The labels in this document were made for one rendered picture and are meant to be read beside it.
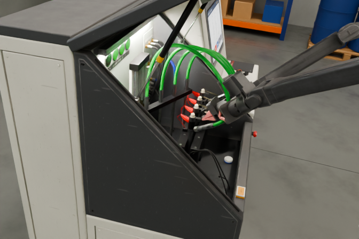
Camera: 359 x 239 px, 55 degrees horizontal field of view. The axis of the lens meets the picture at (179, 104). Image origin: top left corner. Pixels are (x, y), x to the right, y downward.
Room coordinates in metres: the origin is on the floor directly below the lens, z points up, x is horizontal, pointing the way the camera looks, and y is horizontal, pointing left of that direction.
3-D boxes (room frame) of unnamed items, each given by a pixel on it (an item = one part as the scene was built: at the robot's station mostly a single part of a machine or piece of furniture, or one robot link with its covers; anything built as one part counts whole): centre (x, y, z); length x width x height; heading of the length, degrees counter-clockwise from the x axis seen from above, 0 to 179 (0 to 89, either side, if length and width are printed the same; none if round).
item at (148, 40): (1.50, 0.15, 1.20); 0.13 x 0.03 x 0.31; 169
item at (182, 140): (1.33, -0.08, 0.91); 0.34 x 0.10 x 0.15; 169
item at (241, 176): (1.17, -0.29, 0.87); 0.62 x 0.04 x 0.16; 169
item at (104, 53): (1.26, 0.20, 1.43); 0.54 x 0.03 x 0.02; 169
